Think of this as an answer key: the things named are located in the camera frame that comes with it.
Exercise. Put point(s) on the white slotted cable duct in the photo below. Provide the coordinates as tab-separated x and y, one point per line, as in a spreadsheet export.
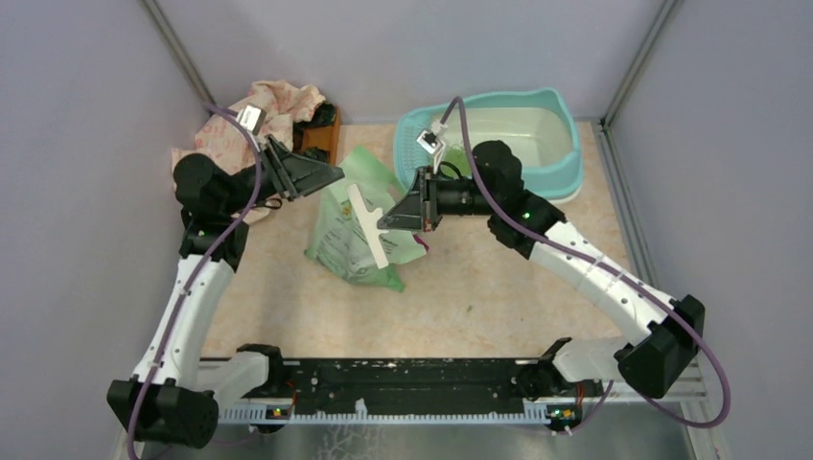
258	414

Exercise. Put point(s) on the green litter bag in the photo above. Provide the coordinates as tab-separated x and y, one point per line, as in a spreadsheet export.
337	242

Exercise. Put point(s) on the purple plastic scoop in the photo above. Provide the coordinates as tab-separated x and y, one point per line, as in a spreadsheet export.
421	242

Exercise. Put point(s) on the pink patterned cloth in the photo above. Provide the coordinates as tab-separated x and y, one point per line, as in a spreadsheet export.
233	148

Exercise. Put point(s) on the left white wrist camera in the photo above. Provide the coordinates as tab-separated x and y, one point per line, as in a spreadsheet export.
251	118

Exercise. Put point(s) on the wooden tray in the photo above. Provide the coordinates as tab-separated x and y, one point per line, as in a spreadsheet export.
318	143

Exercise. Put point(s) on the dark plant far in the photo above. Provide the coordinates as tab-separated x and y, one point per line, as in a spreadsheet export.
324	116

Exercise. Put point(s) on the white bag clip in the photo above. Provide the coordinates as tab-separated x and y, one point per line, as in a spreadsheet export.
368	221

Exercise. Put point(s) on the teal litter box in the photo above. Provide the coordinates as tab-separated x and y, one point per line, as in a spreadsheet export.
536	125

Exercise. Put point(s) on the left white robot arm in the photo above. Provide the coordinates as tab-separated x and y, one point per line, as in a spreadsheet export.
165	400

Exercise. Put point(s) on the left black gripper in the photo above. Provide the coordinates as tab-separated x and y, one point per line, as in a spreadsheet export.
294	174

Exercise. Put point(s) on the green litter pile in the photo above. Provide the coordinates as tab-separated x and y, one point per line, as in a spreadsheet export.
457	157

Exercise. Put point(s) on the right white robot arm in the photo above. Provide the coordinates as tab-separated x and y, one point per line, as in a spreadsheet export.
653	349

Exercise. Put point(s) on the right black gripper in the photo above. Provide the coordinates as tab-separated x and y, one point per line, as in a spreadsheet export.
419	209

